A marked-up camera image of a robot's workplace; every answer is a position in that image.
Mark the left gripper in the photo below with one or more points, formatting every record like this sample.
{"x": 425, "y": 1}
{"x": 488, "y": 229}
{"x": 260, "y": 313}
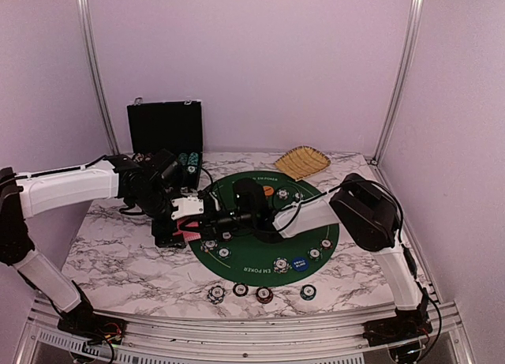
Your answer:
{"x": 169, "y": 241}

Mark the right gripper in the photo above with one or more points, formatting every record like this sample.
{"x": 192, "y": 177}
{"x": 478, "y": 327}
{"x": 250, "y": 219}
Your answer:
{"x": 209, "y": 223}

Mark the orange big blind button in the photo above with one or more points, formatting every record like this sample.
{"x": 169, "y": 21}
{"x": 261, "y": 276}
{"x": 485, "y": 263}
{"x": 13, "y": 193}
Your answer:
{"x": 268, "y": 191}

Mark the placed ten chips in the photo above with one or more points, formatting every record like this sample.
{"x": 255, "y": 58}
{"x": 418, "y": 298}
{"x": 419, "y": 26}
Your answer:
{"x": 208, "y": 245}
{"x": 281, "y": 265}
{"x": 282, "y": 194}

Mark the red-backed playing card deck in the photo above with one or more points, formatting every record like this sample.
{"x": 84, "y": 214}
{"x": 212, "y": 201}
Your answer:
{"x": 188, "y": 230}

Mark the blue small blind button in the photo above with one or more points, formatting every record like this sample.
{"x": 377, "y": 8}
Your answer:
{"x": 300, "y": 264}

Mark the hundred chip front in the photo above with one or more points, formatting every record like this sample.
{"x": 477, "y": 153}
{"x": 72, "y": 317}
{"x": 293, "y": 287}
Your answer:
{"x": 240, "y": 289}

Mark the orange hundred chip stack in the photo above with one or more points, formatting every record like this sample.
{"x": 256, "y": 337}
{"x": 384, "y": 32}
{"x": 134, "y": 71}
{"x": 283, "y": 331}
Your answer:
{"x": 264, "y": 295}

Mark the blue ten chip stack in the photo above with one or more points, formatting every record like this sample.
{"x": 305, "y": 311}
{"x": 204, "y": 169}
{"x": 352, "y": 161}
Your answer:
{"x": 216, "y": 294}

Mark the green fifty chip stack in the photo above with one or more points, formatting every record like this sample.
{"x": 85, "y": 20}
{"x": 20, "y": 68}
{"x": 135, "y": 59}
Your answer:
{"x": 308, "y": 292}

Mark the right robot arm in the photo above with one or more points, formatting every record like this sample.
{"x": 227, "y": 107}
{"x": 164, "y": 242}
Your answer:
{"x": 369, "y": 215}

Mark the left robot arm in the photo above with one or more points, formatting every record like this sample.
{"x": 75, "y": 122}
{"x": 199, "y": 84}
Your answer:
{"x": 26, "y": 195}

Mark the green chip row in case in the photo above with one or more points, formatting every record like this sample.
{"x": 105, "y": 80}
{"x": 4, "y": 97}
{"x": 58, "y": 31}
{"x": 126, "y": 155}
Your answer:
{"x": 183, "y": 158}

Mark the blue-tan chip row in case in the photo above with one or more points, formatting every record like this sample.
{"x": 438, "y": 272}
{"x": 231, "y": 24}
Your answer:
{"x": 139, "y": 158}

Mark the teal chip row in case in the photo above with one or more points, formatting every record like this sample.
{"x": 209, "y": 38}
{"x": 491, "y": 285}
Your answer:
{"x": 192, "y": 162}

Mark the black poker chip case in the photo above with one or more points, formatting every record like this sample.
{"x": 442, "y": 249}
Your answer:
{"x": 176, "y": 126}

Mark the round green poker mat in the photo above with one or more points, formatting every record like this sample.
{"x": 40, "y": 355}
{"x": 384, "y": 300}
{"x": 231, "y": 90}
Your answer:
{"x": 251, "y": 261}

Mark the woven bamboo tray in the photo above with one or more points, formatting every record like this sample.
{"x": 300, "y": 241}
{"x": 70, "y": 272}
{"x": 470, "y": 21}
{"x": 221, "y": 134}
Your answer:
{"x": 302, "y": 162}

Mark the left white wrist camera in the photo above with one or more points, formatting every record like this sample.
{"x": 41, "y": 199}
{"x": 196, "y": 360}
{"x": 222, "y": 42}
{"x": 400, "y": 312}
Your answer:
{"x": 186, "y": 206}

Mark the front aluminium rail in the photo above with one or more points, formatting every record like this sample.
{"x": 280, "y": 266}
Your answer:
{"x": 320, "y": 338}

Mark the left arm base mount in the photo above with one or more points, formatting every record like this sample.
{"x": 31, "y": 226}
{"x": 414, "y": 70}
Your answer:
{"x": 96, "y": 328}

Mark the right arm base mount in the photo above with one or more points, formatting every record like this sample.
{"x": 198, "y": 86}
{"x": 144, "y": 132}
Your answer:
{"x": 394, "y": 329}

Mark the left aluminium frame post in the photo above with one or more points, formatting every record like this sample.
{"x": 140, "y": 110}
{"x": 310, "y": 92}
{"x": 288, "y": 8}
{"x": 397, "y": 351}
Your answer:
{"x": 85, "y": 18}

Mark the aluminium frame post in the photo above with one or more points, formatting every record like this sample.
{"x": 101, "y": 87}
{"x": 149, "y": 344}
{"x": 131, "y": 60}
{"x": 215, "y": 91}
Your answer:
{"x": 406, "y": 59}
{"x": 85, "y": 18}

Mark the right aluminium frame post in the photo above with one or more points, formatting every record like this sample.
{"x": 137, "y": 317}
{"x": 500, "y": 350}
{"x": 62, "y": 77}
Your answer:
{"x": 406, "y": 59}

